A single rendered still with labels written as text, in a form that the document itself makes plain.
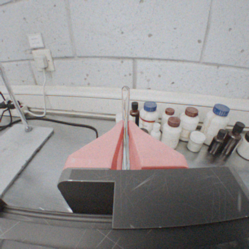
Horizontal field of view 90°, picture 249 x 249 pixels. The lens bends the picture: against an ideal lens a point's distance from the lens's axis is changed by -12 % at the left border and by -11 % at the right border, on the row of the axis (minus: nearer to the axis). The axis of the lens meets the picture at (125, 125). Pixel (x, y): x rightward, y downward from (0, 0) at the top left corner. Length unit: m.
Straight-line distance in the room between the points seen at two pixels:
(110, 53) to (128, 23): 0.11
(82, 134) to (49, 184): 0.20
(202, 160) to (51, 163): 0.45
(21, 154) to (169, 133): 0.46
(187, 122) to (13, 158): 0.56
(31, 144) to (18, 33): 0.44
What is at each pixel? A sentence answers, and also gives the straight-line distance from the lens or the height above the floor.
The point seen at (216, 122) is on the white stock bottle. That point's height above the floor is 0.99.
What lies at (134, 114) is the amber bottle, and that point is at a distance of 0.49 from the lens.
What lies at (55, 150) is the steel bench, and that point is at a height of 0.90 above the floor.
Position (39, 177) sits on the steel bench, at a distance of 0.45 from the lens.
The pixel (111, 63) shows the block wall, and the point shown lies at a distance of 0.55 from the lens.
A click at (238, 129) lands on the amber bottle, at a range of 0.48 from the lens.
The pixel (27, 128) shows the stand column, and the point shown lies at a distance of 0.62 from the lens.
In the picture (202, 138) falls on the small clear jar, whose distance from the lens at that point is 0.47.
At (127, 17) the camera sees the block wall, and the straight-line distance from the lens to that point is 0.52.
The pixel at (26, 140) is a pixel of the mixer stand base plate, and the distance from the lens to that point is 0.58.
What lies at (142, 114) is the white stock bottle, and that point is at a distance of 0.45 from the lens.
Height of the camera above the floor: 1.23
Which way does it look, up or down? 37 degrees down
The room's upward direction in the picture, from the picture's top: 1 degrees counter-clockwise
